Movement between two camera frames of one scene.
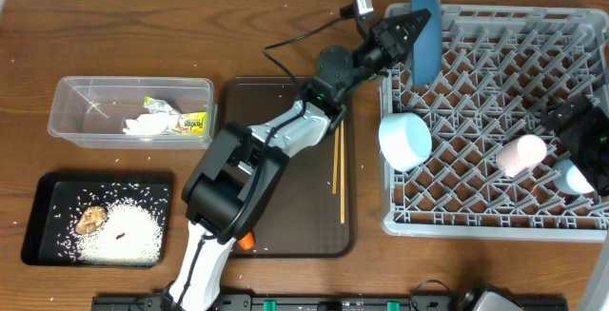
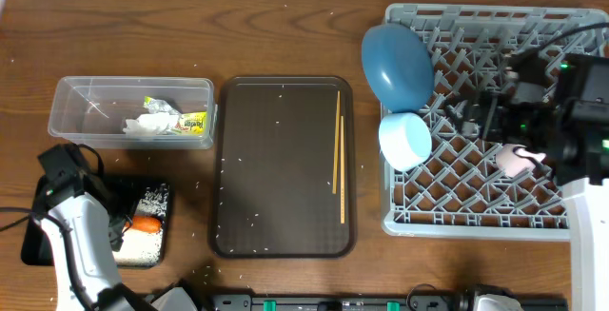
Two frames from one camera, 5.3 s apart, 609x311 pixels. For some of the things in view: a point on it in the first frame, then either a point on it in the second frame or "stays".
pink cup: [520, 154] stays
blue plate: [426, 58] to [399, 66]
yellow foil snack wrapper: [186, 123] stays
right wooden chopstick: [343, 172] stays
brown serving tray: [312, 210] stays
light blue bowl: [404, 140] stays
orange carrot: [246, 242] to [146, 223]
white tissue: [158, 124] stays
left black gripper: [387, 40] to [116, 225]
